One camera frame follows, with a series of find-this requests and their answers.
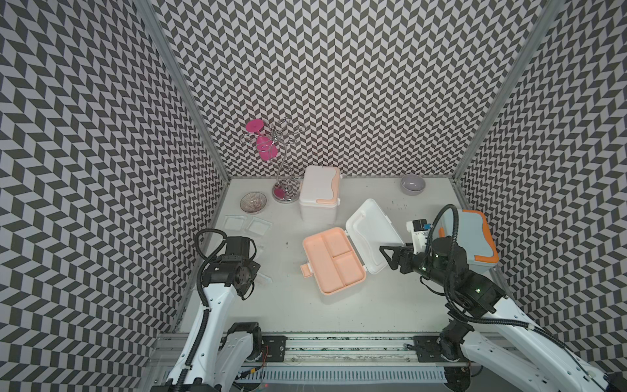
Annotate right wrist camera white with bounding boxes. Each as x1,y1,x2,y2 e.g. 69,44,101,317
406,219,431,254

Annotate small grey round bowl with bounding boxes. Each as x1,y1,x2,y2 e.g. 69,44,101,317
400,174,426,196

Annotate white first aid box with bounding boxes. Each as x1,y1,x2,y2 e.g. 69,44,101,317
299,198,407,297
299,166,341,224

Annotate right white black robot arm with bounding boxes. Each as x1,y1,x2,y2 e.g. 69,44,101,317
380,204,626,391

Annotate silver wire stand pink ornaments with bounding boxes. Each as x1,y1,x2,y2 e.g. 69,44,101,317
245,118,301,204

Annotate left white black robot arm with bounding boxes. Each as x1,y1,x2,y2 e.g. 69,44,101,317
150,229,262,391

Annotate blue first aid kit box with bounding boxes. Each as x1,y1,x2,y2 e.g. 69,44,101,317
457,209,500,274

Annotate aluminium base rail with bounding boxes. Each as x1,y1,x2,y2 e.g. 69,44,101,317
146,332,555,368

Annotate small clear glass bowl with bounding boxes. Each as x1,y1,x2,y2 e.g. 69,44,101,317
239,192,268,215

